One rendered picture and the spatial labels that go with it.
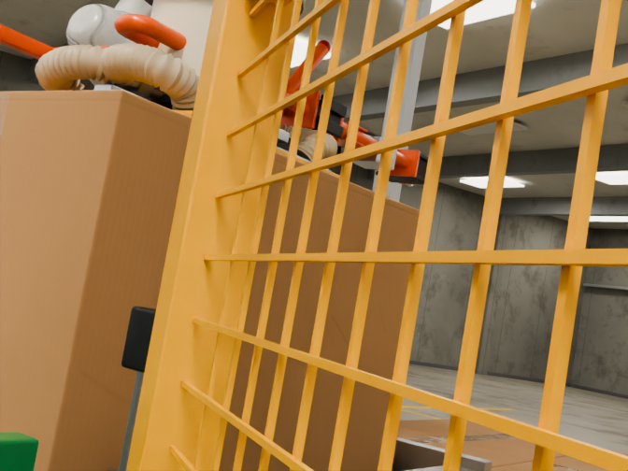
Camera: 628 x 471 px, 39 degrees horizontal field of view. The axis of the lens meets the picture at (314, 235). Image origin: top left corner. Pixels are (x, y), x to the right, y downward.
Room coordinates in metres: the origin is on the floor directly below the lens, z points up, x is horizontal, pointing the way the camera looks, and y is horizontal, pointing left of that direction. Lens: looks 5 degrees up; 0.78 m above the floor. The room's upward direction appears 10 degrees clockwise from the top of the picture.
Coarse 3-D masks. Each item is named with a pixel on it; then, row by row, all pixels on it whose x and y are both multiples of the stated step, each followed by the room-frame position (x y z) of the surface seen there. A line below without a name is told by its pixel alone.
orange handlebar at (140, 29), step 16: (128, 16) 1.02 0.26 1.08; (144, 16) 1.02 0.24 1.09; (0, 32) 1.17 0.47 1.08; (16, 32) 1.20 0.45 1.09; (128, 32) 1.03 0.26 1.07; (144, 32) 1.03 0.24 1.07; (160, 32) 1.04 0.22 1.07; (176, 32) 1.06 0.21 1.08; (16, 48) 1.21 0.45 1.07; (32, 48) 1.22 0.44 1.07; (48, 48) 1.24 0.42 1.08; (176, 48) 1.07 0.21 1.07; (304, 112) 1.31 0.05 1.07; (368, 144) 1.47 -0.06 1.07; (400, 160) 1.57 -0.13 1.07
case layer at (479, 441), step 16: (400, 432) 2.00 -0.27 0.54; (416, 432) 2.05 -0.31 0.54; (432, 432) 2.11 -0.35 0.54; (448, 432) 2.16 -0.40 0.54; (480, 432) 2.29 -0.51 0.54; (496, 432) 2.36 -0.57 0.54; (464, 448) 1.91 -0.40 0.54; (480, 448) 1.96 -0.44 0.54; (496, 448) 2.01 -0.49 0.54; (512, 448) 2.06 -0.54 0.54; (528, 448) 2.12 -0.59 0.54; (496, 464) 1.74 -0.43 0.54; (512, 464) 1.78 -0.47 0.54; (528, 464) 1.82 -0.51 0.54; (560, 464) 1.91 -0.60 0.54; (576, 464) 1.96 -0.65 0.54; (592, 464) 2.01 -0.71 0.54
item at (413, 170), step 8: (400, 152) 1.62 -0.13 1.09; (408, 152) 1.61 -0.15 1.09; (416, 152) 1.60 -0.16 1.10; (416, 160) 1.60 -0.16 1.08; (424, 160) 1.65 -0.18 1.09; (400, 168) 1.62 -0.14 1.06; (408, 168) 1.61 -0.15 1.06; (416, 168) 1.60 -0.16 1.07; (424, 168) 1.65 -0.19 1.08; (392, 176) 1.64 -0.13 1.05; (400, 176) 1.62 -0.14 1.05; (408, 176) 1.61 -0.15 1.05; (416, 176) 1.60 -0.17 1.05; (424, 176) 1.66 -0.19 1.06; (416, 184) 1.68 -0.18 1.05
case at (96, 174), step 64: (0, 128) 0.90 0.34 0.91; (64, 128) 0.84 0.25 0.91; (128, 128) 0.81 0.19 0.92; (0, 192) 0.89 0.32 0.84; (64, 192) 0.83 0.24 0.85; (128, 192) 0.83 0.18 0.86; (320, 192) 1.07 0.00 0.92; (0, 256) 0.88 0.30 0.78; (64, 256) 0.82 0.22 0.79; (128, 256) 0.84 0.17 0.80; (0, 320) 0.87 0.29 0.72; (64, 320) 0.81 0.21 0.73; (128, 320) 0.85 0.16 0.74; (256, 320) 1.01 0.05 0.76; (384, 320) 1.24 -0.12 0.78; (0, 384) 0.85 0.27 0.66; (64, 384) 0.80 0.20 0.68; (128, 384) 0.86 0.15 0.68; (256, 384) 1.02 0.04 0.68; (320, 384) 1.13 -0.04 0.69; (64, 448) 0.81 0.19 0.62; (256, 448) 1.04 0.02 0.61; (320, 448) 1.15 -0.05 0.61
